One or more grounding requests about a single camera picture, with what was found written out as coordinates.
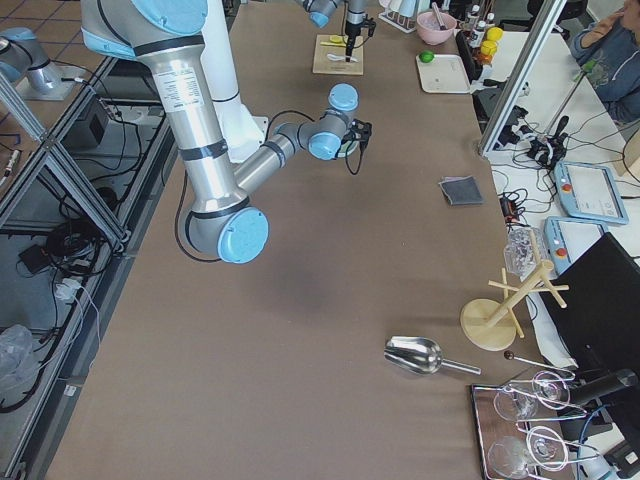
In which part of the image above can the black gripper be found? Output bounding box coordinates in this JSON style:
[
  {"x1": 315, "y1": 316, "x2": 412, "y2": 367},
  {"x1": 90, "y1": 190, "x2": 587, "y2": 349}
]
[
  {"x1": 345, "y1": 7, "x2": 363, "y2": 56},
  {"x1": 347, "y1": 119, "x2": 368, "y2": 142}
]

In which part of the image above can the white ceramic spoon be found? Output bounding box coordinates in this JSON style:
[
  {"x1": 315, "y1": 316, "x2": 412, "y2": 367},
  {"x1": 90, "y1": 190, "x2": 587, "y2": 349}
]
[{"x1": 326, "y1": 53, "x2": 359, "y2": 63}]

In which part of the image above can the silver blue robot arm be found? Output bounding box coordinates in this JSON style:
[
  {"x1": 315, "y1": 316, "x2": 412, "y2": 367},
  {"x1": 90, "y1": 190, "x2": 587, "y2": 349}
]
[
  {"x1": 81, "y1": 0, "x2": 372, "y2": 264},
  {"x1": 297, "y1": 0, "x2": 367, "y2": 61}
]

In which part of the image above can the light green ceramic bowl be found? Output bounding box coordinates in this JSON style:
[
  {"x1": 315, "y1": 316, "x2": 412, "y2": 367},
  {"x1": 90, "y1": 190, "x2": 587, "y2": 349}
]
[{"x1": 336, "y1": 141, "x2": 359, "y2": 158}]

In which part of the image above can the pink mixing bowl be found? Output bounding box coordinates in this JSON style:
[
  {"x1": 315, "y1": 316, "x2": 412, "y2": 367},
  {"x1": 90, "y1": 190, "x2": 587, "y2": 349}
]
[{"x1": 416, "y1": 11, "x2": 457, "y2": 45}]

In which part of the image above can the wooden cutting board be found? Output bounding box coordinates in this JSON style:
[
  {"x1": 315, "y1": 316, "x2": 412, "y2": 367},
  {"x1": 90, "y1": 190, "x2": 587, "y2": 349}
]
[{"x1": 312, "y1": 34, "x2": 364, "y2": 76}]

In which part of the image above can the green lime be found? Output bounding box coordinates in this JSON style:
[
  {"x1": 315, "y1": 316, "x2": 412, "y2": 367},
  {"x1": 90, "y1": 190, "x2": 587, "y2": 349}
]
[{"x1": 419, "y1": 50, "x2": 435, "y2": 63}]

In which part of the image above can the white plastic tray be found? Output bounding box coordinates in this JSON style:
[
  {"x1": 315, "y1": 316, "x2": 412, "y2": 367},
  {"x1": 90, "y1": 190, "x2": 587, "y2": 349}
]
[{"x1": 415, "y1": 54, "x2": 470, "y2": 94}]

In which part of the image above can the grey sponge cloth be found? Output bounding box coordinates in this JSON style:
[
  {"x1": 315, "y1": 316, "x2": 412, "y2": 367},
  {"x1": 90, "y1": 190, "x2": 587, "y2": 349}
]
[{"x1": 439, "y1": 176, "x2": 484, "y2": 206}]

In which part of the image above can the yellow lemon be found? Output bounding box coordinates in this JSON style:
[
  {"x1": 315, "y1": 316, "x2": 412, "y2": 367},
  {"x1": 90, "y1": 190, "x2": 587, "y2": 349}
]
[{"x1": 484, "y1": 26, "x2": 504, "y2": 42}]

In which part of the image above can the clear glass jar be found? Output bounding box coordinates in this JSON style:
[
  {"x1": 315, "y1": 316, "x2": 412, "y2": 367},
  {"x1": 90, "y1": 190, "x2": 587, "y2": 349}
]
[{"x1": 504, "y1": 227, "x2": 546, "y2": 278}]

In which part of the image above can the lower teach pendant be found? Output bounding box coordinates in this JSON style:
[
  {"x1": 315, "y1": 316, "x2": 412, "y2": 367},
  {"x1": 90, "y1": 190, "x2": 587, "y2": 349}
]
[{"x1": 544, "y1": 216, "x2": 609, "y2": 274}]

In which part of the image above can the teach pendant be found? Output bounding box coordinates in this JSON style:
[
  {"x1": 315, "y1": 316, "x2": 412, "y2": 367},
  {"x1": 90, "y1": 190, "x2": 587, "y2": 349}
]
[
  {"x1": 544, "y1": 216, "x2": 609, "y2": 274},
  {"x1": 553, "y1": 161, "x2": 629, "y2": 225}
]

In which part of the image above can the metal scoop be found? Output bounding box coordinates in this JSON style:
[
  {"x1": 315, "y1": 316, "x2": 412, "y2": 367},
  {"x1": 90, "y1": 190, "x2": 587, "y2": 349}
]
[{"x1": 384, "y1": 336, "x2": 482, "y2": 375}]

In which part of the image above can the wooden mug tree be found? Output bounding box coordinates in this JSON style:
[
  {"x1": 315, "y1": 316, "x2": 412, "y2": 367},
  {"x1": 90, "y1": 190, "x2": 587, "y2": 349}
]
[{"x1": 460, "y1": 231, "x2": 569, "y2": 351}]

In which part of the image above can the upper teach pendant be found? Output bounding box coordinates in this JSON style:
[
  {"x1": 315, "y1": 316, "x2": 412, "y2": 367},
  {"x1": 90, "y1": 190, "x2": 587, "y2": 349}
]
[{"x1": 553, "y1": 161, "x2": 629, "y2": 225}]

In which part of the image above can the person in blue sweater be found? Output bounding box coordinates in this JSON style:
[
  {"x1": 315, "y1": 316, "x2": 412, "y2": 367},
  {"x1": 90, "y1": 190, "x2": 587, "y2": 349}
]
[{"x1": 570, "y1": 1, "x2": 639, "y2": 125}]

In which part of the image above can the black monitor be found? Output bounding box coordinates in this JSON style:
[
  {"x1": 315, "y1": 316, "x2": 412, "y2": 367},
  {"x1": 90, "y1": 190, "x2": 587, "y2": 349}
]
[{"x1": 548, "y1": 233, "x2": 639, "y2": 373}]

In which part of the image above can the upper left wine glass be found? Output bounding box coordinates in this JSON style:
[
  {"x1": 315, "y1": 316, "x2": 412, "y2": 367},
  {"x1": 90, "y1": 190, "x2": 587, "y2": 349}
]
[{"x1": 493, "y1": 390, "x2": 538, "y2": 422}]

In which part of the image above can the wine glass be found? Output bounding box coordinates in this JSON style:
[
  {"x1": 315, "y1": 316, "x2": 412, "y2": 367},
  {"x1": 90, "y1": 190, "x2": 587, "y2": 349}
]
[
  {"x1": 526, "y1": 425, "x2": 569, "y2": 471},
  {"x1": 487, "y1": 436, "x2": 531, "y2": 479},
  {"x1": 531, "y1": 371, "x2": 570, "y2": 410},
  {"x1": 493, "y1": 390, "x2": 538, "y2": 422}
]

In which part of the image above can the upper right wine glass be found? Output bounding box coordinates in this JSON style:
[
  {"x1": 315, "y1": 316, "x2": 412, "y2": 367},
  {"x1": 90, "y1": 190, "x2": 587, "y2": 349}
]
[{"x1": 531, "y1": 371, "x2": 570, "y2": 410}]

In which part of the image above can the black power adapter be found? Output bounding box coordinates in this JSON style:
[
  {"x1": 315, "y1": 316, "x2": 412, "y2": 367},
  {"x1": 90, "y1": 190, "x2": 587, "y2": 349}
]
[{"x1": 19, "y1": 245, "x2": 51, "y2": 274}]

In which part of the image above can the metal glass rack tray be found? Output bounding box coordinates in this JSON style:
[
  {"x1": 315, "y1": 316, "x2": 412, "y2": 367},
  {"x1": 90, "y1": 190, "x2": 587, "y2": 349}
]
[{"x1": 470, "y1": 369, "x2": 600, "y2": 479}]

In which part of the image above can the lower left wine glass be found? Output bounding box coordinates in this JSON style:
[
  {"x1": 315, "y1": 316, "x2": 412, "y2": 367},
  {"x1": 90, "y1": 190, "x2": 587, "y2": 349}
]
[{"x1": 487, "y1": 436, "x2": 531, "y2": 479}]

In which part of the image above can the lower right wine glass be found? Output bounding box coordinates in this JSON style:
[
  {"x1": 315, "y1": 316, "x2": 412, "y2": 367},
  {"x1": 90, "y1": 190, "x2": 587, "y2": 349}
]
[{"x1": 526, "y1": 425, "x2": 569, "y2": 471}]

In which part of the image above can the clear plastic bag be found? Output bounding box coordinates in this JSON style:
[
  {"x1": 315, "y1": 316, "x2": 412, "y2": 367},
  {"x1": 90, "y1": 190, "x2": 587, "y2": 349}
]
[{"x1": 0, "y1": 324, "x2": 38, "y2": 408}]

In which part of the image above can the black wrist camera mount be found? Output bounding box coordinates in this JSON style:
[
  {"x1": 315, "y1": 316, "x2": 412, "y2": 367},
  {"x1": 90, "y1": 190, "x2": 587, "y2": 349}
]
[{"x1": 351, "y1": 119, "x2": 372, "y2": 151}]

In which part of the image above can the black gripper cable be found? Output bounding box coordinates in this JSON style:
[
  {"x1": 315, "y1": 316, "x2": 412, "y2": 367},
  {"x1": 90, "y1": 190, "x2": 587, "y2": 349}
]
[{"x1": 345, "y1": 139, "x2": 365, "y2": 176}]

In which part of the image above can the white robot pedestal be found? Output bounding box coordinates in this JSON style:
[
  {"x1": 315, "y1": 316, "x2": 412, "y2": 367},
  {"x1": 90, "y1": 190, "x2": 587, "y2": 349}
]
[{"x1": 201, "y1": 0, "x2": 268, "y2": 164}]

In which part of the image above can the aluminium frame post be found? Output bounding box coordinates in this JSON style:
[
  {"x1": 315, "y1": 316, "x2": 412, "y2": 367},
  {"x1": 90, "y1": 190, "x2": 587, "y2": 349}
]
[{"x1": 478, "y1": 0, "x2": 566, "y2": 157}]

